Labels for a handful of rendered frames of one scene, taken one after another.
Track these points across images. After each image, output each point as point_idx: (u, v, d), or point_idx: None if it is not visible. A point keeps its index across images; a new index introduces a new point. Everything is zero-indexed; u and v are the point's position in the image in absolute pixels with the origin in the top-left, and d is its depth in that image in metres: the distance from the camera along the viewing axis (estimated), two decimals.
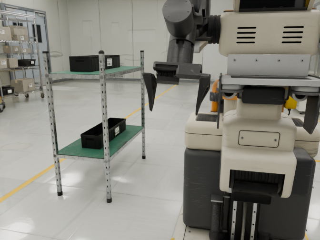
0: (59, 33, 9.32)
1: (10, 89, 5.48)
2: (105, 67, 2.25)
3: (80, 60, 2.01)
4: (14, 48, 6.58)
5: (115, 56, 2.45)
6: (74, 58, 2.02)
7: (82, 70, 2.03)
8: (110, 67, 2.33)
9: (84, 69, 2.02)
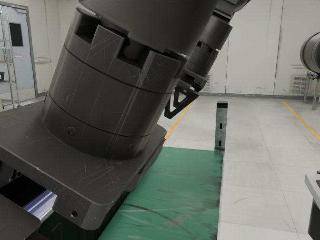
0: (47, 34, 7.47)
1: None
2: (91, 237, 0.41)
3: None
4: None
5: None
6: None
7: None
8: (113, 212, 0.49)
9: None
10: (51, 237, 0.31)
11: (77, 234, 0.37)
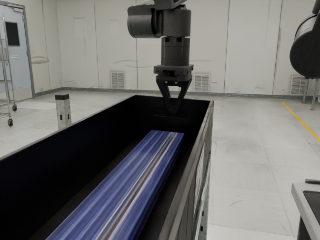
0: (45, 34, 7.41)
1: None
2: (189, 239, 0.29)
3: None
4: None
5: None
6: None
7: None
8: (197, 205, 0.37)
9: None
10: None
11: (185, 235, 0.25)
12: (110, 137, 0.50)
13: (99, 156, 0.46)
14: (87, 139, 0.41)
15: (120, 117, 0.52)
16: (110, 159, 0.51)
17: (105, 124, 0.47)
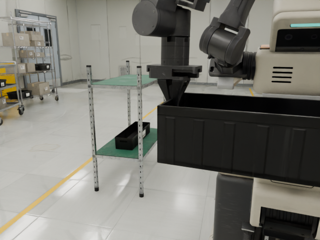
0: (69, 37, 9.60)
1: (28, 93, 5.76)
2: None
3: None
4: (29, 53, 6.86)
5: (218, 100, 0.62)
6: None
7: None
8: None
9: None
10: None
11: None
12: (224, 145, 0.47)
13: (252, 159, 0.45)
14: (280, 137, 0.43)
15: (206, 125, 0.47)
16: (224, 167, 0.48)
17: (239, 128, 0.45)
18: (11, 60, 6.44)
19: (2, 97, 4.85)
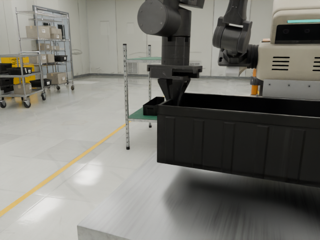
0: (79, 33, 10.11)
1: (49, 81, 6.28)
2: None
3: None
4: (46, 45, 7.38)
5: (218, 100, 0.62)
6: None
7: None
8: None
9: None
10: None
11: None
12: (224, 145, 0.47)
13: (252, 159, 0.45)
14: (280, 137, 0.43)
15: (206, 125, 0.47)
16: (223, 167, 0.48)
17: (239, 128, 0.45)
18: (30, 52, 6.96)
19: (28, 83, 5.36)
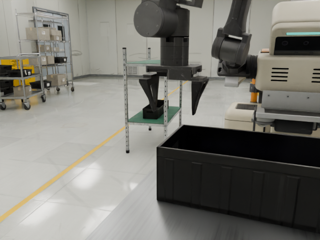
0: (79, 34, 10.11)
1: (48, 83, 6.28)
2: None
3: None
4: (46, 47, 7.38)
5: (216, 133, 0.63)
6: None
7: None
8: None
9: None
10: None
11: None
12: (221, 187, 0.48)
13: (248, 202, 0.47)
14: (275, 183, 0.45)
15: (204, 167, 0.49)
16: (221, 208, 0.49)
17: (235, 173, 0.47)
18: None
19: (28, 85, 5.36)
